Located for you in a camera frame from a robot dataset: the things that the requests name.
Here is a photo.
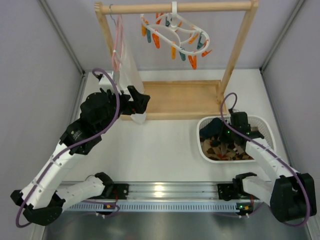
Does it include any dark navy sock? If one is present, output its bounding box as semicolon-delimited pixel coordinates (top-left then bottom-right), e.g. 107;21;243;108
199;117;224;139

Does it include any aluminium rail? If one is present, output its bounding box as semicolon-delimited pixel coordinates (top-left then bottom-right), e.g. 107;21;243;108
59;181;273;201

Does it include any perforated cable tray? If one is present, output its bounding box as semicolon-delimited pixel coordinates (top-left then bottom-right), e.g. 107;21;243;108
66;201;240;213

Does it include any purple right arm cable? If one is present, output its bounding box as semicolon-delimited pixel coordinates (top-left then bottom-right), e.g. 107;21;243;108
219;92;312;227

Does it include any white plastic clip hanger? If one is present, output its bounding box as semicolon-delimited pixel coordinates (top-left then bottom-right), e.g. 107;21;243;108
140;1;212;61

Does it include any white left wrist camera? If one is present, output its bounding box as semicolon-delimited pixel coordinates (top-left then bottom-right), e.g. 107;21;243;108
99;71;120;94

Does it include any argyle patterned sock in basket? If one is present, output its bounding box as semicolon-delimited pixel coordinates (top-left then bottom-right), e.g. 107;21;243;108
199;135;253;162

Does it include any wooden clothes rack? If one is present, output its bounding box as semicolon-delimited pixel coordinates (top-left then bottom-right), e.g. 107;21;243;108
94;0;259;122

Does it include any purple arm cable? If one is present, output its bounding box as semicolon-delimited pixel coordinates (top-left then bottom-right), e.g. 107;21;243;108
15;68;121;228
219;92;312;227

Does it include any white perforated plastic basket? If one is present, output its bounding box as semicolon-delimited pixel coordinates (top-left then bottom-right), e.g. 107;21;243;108
196;115;277;164

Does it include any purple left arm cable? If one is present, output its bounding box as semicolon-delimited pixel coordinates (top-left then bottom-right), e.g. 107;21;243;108
15;68;121;228

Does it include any white hanging cloth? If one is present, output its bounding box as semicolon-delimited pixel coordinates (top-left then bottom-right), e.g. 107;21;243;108
117;39;148;125

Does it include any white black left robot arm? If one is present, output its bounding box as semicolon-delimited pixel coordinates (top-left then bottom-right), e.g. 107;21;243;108
10;85;151;226

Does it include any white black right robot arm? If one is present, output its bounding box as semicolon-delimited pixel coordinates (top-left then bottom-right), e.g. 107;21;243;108
220;109;317;223

